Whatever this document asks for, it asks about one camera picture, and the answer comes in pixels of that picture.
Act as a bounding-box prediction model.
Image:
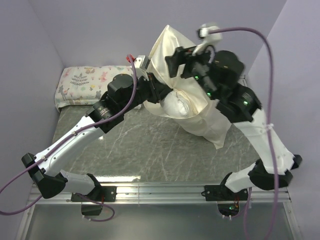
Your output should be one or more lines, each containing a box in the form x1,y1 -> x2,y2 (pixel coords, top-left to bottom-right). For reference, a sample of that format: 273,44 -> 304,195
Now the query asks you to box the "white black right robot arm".
164,47 -> 302,200

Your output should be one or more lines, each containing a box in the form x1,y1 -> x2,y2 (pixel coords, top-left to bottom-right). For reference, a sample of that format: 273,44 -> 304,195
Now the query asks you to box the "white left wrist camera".
126,54 -> 150,78

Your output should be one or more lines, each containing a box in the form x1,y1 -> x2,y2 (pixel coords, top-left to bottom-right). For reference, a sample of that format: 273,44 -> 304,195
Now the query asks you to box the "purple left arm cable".
0,53 -> 138,223

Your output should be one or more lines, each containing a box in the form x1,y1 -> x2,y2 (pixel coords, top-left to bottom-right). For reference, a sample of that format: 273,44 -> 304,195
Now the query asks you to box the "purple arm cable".
0,53 -> 138,223
209,26 -> 280,240

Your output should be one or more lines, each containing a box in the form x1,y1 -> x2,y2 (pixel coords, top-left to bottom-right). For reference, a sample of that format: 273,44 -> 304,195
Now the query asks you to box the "cream satin pillowcase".
143,25 -> 231,149

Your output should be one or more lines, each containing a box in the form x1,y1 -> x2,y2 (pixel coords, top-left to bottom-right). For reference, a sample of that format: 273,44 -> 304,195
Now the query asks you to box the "animal print patterned pillow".
54,65 -> 133,110

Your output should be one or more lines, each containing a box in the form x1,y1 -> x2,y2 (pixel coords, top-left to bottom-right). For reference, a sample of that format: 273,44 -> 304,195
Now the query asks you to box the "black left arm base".
70,186 -> 117,217

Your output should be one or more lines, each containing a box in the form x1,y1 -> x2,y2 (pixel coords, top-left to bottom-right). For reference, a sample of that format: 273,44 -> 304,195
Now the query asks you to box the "aluminium right side rail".
238,74 -> 251,88

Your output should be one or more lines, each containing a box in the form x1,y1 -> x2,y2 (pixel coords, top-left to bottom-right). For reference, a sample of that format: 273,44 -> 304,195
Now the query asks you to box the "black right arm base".
201,172 -> 249,220

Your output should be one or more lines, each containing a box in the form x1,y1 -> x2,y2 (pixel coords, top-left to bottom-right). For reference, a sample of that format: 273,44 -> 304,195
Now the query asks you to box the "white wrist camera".
192,22 -> 222,56
126,54 -> 150,78

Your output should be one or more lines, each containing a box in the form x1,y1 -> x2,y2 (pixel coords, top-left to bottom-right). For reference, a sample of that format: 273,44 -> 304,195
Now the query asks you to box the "white pillow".
160,91 -> 192,119

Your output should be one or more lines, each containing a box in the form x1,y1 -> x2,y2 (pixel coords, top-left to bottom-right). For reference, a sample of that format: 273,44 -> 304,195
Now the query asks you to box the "aluminium front mounting rail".
27,182 -> 291,205

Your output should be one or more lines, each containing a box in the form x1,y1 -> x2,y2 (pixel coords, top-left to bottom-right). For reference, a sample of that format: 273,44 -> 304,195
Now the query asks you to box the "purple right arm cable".
209,26 -> 280,240

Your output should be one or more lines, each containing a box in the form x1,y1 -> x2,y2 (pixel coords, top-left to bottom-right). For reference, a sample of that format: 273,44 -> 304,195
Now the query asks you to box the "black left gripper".
121,72 -> 174,114

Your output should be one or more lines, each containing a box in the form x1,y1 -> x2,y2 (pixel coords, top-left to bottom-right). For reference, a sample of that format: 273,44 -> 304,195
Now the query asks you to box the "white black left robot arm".
22,73 -> 172,201

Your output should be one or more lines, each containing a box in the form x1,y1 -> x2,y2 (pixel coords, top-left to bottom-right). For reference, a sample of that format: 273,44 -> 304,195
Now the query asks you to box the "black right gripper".
164,41 -> 220,101

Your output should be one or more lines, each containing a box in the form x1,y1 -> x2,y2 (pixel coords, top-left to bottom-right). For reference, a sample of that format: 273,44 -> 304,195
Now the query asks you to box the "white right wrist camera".
192,22 -> 222,56

